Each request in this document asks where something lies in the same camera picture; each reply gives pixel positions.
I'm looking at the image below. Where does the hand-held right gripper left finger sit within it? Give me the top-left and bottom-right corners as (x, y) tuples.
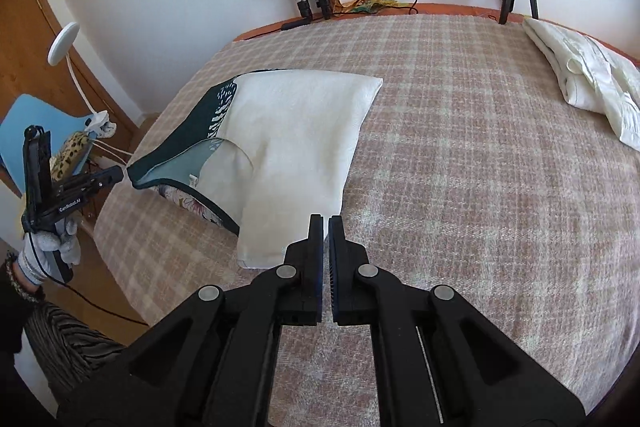
(55, 213), (326, 427)

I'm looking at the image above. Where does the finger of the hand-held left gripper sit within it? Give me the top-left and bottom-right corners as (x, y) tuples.
(52, 165), (125, 204)
(22, 124), (54, 208)

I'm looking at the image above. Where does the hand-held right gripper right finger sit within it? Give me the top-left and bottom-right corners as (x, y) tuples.
(327, 214), (587, 427)

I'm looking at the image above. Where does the teal and white tree-print t-shirt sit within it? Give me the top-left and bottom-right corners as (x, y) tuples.
(126, 68), (385, 270)

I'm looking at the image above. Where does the person's left forearm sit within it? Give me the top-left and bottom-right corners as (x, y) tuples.
(0, 252), (47, 308)

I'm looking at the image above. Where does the person's left hand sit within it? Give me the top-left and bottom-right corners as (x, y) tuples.
(17, 218), (82, 285)

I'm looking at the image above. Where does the leopard print cloth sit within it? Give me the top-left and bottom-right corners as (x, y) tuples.
(50, 132), (93, 185)

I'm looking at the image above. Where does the light blue chair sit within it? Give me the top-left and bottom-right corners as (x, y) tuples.
(0, 94), (96, 198)

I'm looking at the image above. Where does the zebra striped garment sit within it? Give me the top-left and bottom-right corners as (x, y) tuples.
(22, 302), (132, 400)

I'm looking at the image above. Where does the white clip desk lamp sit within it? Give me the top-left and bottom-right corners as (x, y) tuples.
(47, 22), (118, 140)

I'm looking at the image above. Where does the pink plaid blanket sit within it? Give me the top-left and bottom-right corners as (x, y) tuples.
(92, 13), (640, 415)

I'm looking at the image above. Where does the orange bed sheet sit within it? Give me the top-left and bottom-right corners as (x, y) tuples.
(232, 2), (640, 68)

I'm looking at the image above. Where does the folded white shirt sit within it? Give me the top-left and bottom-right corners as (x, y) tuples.
(522, 18), (640, 152)

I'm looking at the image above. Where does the white lamp cable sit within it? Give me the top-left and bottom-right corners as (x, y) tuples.
(90, 138), (135, 164)

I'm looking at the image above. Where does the beaded bracelet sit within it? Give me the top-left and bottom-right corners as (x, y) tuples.
(4, 251), (43, 305)

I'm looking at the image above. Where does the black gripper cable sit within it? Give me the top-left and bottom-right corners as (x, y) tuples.
(27, 229), (150, 327)

